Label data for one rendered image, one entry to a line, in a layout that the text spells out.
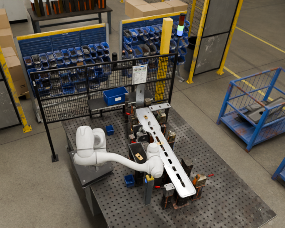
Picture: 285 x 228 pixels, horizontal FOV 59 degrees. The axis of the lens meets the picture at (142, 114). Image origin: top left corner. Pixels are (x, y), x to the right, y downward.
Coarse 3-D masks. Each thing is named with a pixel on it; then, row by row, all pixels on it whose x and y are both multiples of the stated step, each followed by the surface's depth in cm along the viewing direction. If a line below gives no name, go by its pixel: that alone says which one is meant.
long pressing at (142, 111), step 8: (136, 112) 334; (144, 112) 334; (144, 120) 322; (152, 120) 323; (144, 128) 311; (160, 128) 313; (152, 136) 302; (160, 136) 303; (168, 144) 294; (160, 152) 284; (168, 152) 284; (176, 160) 277; (168, 168) 268; (176, 168) 268; (176, 176) 261; (184, 176) 261; (176, 184) 254; (184, 192) 247; (192, 192) 248
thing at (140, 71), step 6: (132, 66) 335; (138, 66) 339; (144, 66) 342; (132, 72) 341; (138, 72) 345; (144, 72) 349; (132, 78) 348; (138, 78) 351; (144, 78) 355; (132, 84) 354
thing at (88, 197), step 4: (88, 188) 296; (88, 192) 307; (92, 192) 295; (88, 196) 319; (92, 196) 300; (88, 200) 332; (92, 200) 305; (92, 204) 311; (96, 204) 315; (92, 208) 317; (96, 208) 320; (92, 212) 330; (96, 212) 326; (100, 212) 331
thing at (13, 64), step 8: (8, 48) 499; (8, 56) 476; (16, 56) 478; (8, 64) 455; (16, 64) 456; (16, 72) 460; (16, 80) 468; (24, 80) 478; (16, 88) 477; (24, 88) 487
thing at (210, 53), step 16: (208, 0) 457; (224, 0) 480; (240, 0) 500; (208, 16) 484; (224, 16) 506; (208, 32) 510; (224, 32) 533; (208, 48) 541; (224, 48) 565; (192, 64) 545; (208, 64) 573
